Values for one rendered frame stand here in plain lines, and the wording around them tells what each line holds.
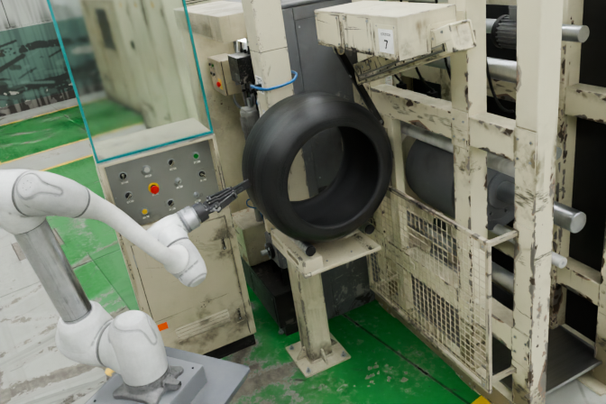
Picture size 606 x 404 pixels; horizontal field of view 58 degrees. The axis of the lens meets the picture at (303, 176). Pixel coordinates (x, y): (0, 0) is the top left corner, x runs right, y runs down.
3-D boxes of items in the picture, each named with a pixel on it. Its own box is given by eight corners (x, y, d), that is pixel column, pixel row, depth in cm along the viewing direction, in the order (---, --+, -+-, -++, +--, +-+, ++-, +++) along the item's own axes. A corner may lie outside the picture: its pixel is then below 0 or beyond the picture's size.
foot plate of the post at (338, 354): (285, 349, 304) (284, 343, 303) (327, 330, 314) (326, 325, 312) (306, 378, 282) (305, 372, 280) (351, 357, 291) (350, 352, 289)
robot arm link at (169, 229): (179, 218, 212) (196, 244, 206) (143, 240, 208) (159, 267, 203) (171, 206, 203) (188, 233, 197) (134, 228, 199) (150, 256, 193)
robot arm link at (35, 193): (94, 179, 161) (59, 179, 166) (46, 160, 145) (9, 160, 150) (85, 224, 158) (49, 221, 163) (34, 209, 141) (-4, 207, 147)
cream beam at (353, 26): (316, 45, 234) (312, 10, 229) (366, 34, 243) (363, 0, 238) (398, 62, 183) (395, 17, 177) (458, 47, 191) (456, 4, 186)
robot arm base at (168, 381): (165, 409, 176) (160, 396, 174) (111, 398, 185) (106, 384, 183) (195, 371, 192) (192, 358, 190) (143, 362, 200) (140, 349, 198)
